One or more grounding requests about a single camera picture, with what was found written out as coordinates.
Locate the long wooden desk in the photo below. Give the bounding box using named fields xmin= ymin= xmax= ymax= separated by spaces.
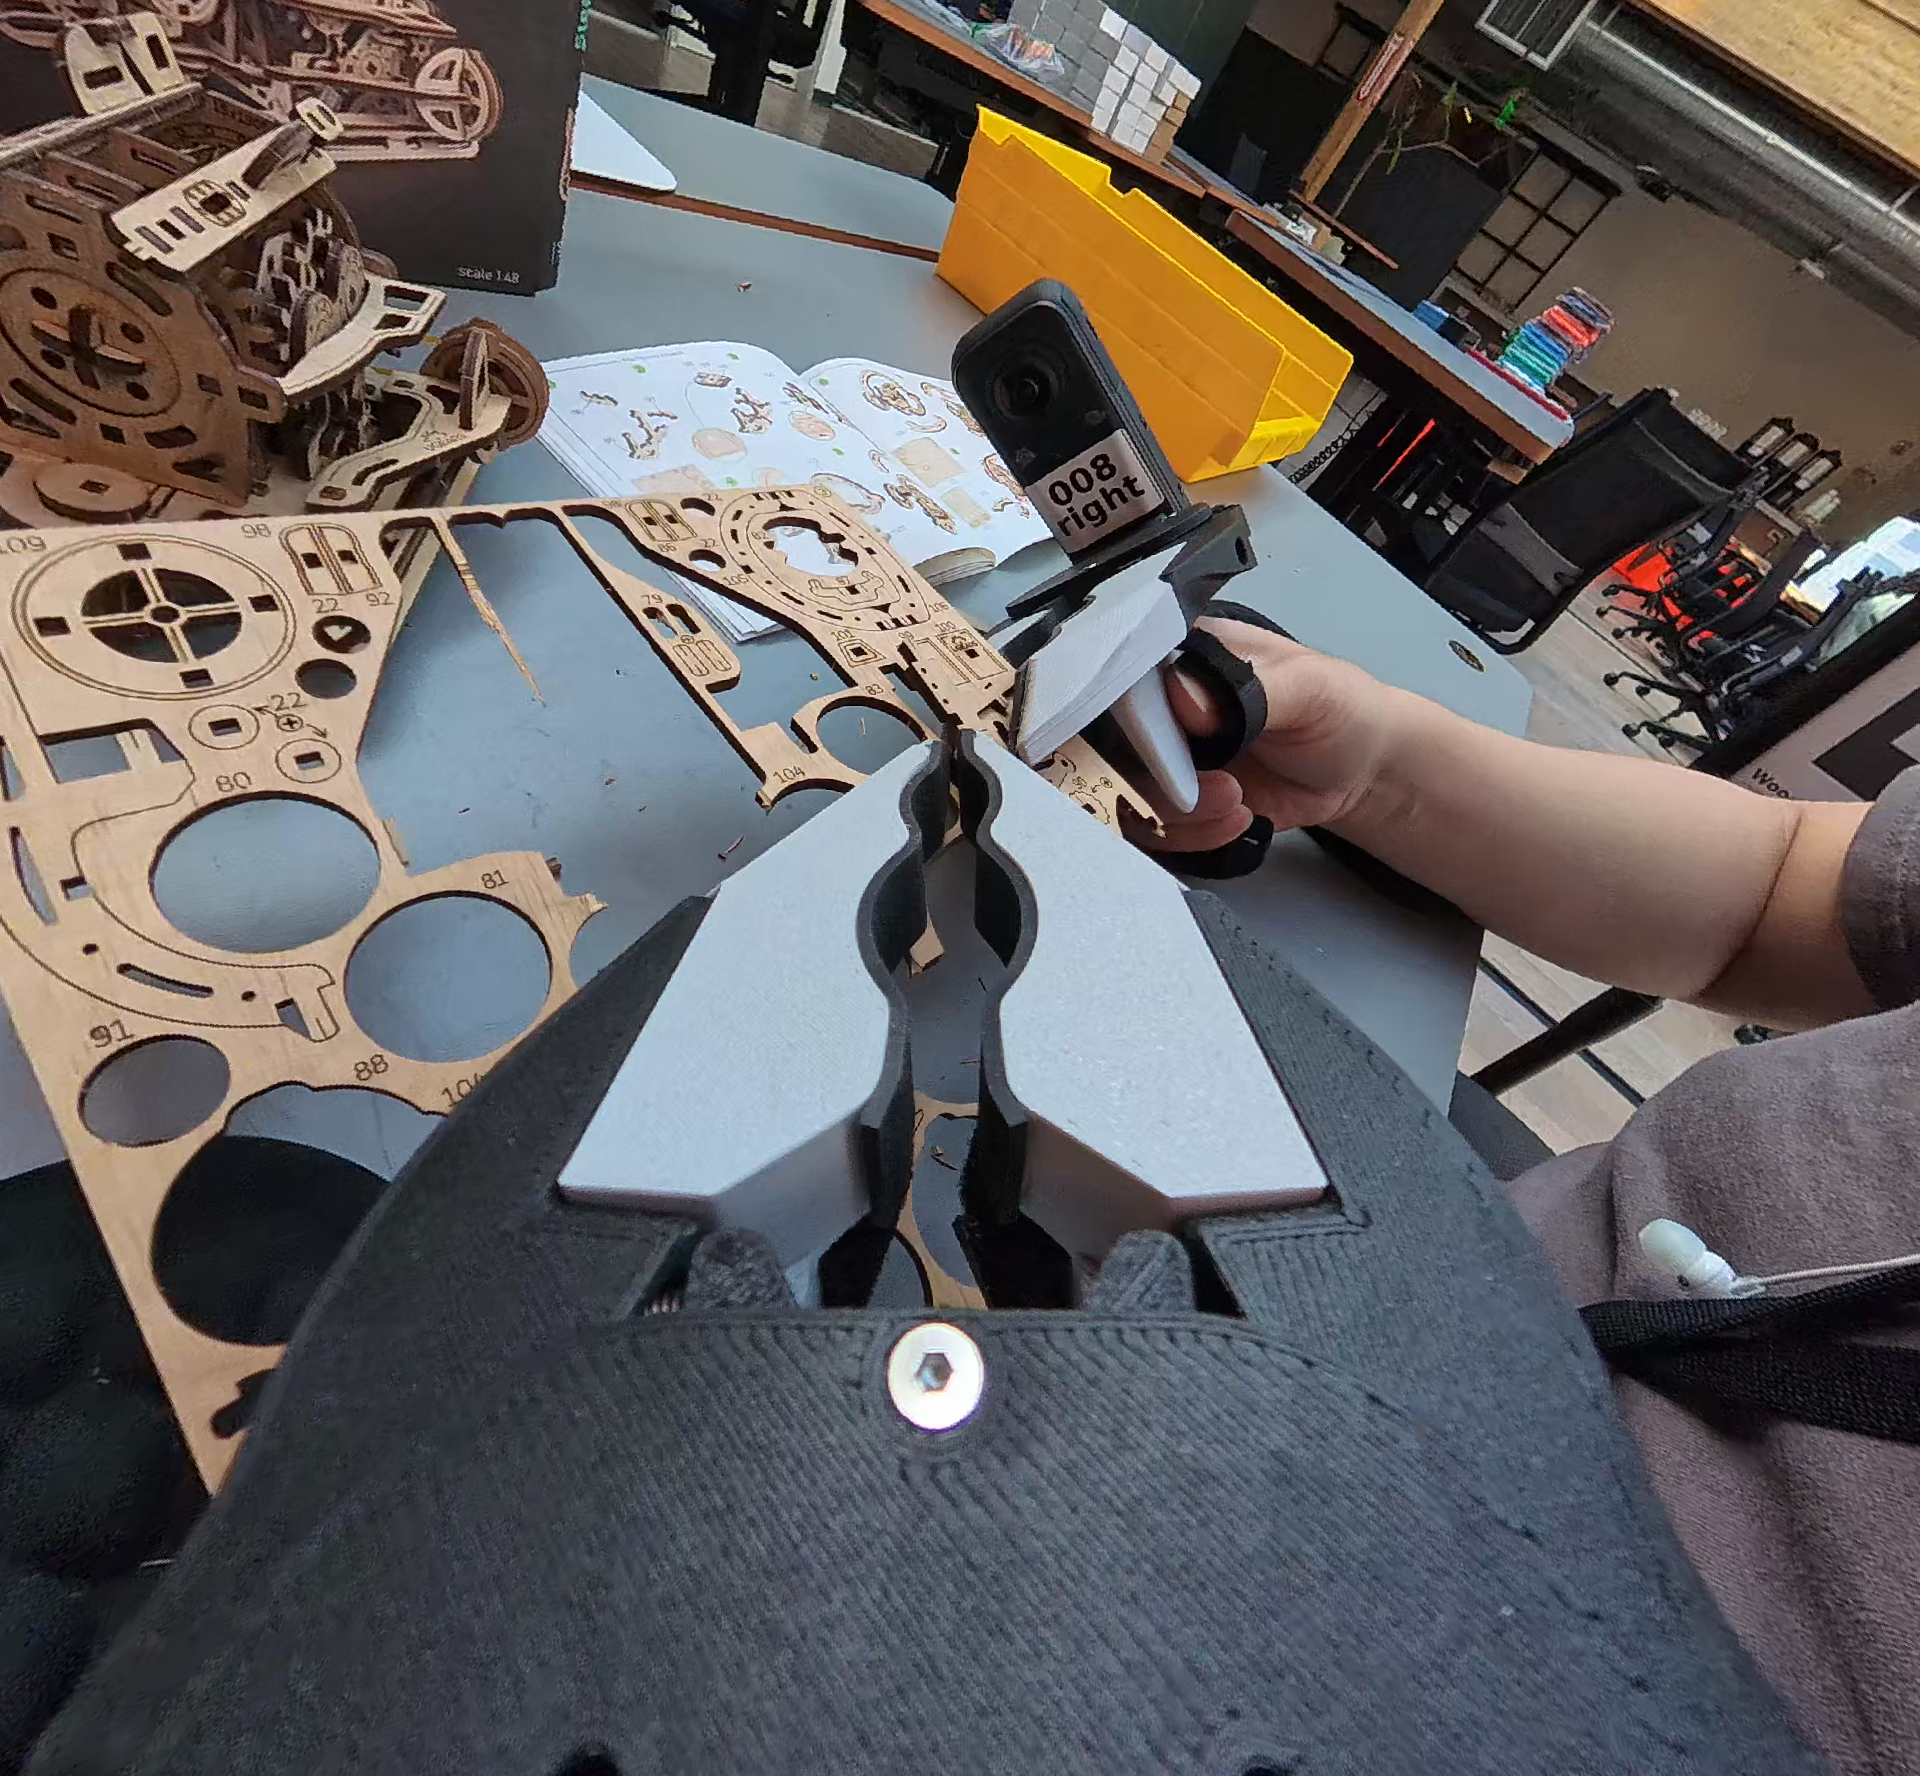
xmin=605 ymin=0 xmax=1580 ymax=462

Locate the black office chair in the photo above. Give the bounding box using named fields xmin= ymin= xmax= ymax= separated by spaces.
xmin=1421 ymin=389 xmax=1765 ymax=656

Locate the person's right forearm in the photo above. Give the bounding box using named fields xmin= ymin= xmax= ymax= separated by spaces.
xmin=1409 ymin=697 xmax=1880 ymax=1038

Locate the stack of grey white boxes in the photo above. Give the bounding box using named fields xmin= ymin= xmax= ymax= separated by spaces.
xmin=1008 ymin=0 xmax=1205 ymax=159

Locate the person's right hand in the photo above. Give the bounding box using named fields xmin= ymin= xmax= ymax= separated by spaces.
xmin=1157 ymin=621 xmax=1446 ymax=859

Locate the white paper sheet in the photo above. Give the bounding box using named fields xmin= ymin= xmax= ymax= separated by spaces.
xmin=570 ymin=89 xmax=681 ymax=198

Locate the row of black office chairs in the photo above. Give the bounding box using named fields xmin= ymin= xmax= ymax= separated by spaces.
xmin=1595 ymin=487 xmax=1883 ymax=763

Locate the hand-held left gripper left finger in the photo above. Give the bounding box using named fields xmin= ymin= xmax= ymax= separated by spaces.
xmin=557 ymin=740 xmax=956 ymax=1309

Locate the assembled wooden submarine model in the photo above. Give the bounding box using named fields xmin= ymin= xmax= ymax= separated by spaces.
xmin=0 ymin=13 xmax=553 ymax=531

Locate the black and white sign board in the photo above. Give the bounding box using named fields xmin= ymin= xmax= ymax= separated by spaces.
xmin=1723 ymin=684 xmax=1920 ymax=806

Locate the laser-cut wooden parts sheet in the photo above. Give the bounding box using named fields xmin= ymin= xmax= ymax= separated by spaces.
xmin=0 ymin=487 xmax=1176 ymax=1496

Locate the black shoulder strap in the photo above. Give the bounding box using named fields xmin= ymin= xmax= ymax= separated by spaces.
xmin=1580 ymin=1263 xmax=1920 ymax=1453

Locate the metal ventilation duct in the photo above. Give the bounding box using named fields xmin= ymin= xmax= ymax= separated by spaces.
xmin=1499 ymin=0 xmax=1920 ymax=296

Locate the stack of colourful packets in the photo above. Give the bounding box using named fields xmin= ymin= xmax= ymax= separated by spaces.
xmin=1496 ymin=286 xmax=1615 ymax=394

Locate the wooden support post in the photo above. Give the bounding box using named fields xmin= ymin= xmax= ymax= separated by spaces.
xmin=1296 ymin=0 xmax=1506 ymax=206

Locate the dark cloth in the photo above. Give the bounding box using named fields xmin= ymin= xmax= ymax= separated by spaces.
xmin=0 ymin=1131 xmax=408 ymax=1776

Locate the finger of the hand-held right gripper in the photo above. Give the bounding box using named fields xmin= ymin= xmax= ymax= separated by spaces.
xmin=1008 ymin=559 xmax=1197 ymax=774

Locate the person's grey shirt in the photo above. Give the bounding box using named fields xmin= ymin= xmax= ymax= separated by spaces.
xmin=1499 ymin=763 xmax=1920 ymax=1776

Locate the open instruction booklet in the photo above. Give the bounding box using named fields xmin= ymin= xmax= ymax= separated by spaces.
xmin=536 ymin=338 xmax=1056 ymax=649

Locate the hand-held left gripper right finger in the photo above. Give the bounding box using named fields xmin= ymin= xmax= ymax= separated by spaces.
xmin=956 ymin=730 xmax=1332 ymax=1309

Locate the dark model kit box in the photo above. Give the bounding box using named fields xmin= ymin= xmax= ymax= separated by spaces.
xmin=0 ymin=0 xmax=605 ymax=299

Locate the yellow plastic bin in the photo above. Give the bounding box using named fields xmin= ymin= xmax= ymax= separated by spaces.
xmin=935 ymin=107 xmax=1356 ymax=487

